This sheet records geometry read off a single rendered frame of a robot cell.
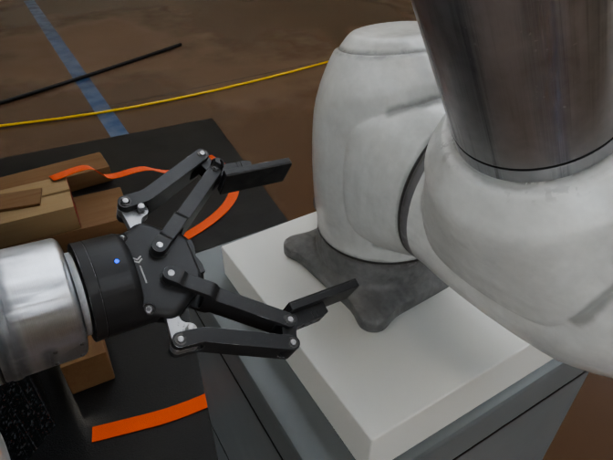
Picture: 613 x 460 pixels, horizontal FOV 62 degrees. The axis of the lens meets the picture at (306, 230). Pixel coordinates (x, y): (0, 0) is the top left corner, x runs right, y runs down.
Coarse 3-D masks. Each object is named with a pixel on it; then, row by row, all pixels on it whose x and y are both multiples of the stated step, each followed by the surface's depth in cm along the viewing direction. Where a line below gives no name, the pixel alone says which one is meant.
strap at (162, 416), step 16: (64, 176) 200; (112, 176) 218; (224, 208) 218; (208, 224) 209; (192, 400) 143; (144, 416) 139; (160, 416) 139; (176, 416) 139; (96, 432) 136; (112, 432) 136; (128, 432) 136
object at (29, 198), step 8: (16, 192) 191; (24, 192) 191; (32, 192) 191; (40, 192) 192; (0, 200) 187; (8, 200) 187; (16, 200) 187; (24, 200) 187; (32, 200) 187; (40, 200) 188; (0, 208) 183; (8, 208) 183; (16, 208) 184
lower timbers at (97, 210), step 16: (80, 160) 236; (96, 160) 236; (16, 176) 224; (32, 176) 224; (48, 176) 224; (80, 176) 227; (96, 176) 231; (112, 192) 212; (80, 208) 202; (96, 208) 202; (112, 208) 202; (80, 224) 194; (96, 224) 194; (112, 224) 197; (32, 240) 186; (64, 240) 192; (80, 240) 195
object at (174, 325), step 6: (174, 318) 39; (168, 324) 38; (174, 324) 39; (180, 324) 39; (186, 324) 39; (192, 324) 38; (168, 330) 39; (174, 330) 38; (180, 330) 38; (192, 348) 38
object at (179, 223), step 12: (216, 168) 46; (204, 180) 45; (216, 180) 46; (192, 192) 44; (204, 192) 45; (192, 204) 44; (180, 216) 42; (192, 216) 44; (168, 228) 41; (180, 228) 41; (156, 240) 40; (168, 240) 40; (156, 252) 40
